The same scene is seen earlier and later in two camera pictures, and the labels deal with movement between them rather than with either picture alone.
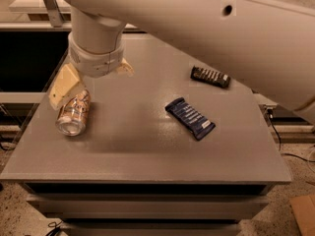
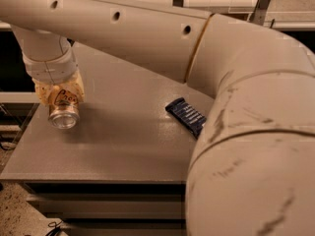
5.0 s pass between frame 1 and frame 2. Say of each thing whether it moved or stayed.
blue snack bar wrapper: stayed
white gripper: moved
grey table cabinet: stayed
